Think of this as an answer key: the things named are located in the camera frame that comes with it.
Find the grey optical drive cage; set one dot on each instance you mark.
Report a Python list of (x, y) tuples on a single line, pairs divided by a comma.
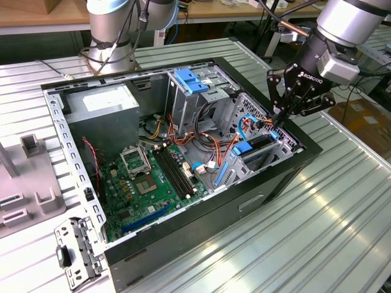
[(183, 110)]

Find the wooden desk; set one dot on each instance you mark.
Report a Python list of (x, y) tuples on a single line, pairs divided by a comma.
[(232, 12)]

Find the grey parts rack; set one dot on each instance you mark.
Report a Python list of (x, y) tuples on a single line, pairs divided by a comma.
[(30, 171)]

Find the flat cardboard box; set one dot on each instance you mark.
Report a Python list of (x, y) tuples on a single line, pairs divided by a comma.
[(360, 122)]

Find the hard disk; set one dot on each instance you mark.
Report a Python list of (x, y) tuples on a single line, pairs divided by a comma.
[(243, 149)]

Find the green motherboard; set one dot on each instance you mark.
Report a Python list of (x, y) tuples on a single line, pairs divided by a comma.
[(143, 204)]

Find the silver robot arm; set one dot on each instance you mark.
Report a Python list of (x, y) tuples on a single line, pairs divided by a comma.
[(345, 18)]

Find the blue plastic drive latch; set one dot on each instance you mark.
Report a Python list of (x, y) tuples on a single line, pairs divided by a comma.
[(191, 82)]

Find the black RAM slot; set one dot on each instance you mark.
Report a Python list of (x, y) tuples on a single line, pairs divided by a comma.
[(181, 174), (174, 174), (178, 174), (170, 174)]

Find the small white box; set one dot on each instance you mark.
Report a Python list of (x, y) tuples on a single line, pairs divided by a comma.
[(253, 3)]

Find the grey power supply unit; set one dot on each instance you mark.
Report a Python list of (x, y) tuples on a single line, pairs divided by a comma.
[(100, 128)]

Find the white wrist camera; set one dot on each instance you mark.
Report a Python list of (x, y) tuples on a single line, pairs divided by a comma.
[(336, 68)]

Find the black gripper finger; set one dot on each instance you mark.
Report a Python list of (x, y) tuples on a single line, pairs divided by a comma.
[(276, 88), (317, 102)]

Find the grey metal disk bay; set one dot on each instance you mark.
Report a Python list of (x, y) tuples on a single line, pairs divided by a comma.
[(244, 171)]

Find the black PC case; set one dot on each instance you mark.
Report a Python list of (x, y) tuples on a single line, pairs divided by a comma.
[(198, 232)]

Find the metal hinged rear bracket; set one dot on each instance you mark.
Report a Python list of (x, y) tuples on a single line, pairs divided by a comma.
[(80, 241)]

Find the blue expansion slot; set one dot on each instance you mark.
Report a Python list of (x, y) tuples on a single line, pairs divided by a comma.
[(146, 219)]

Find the CPU socket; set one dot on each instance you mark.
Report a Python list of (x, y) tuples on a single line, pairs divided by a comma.
[(146, 184)]

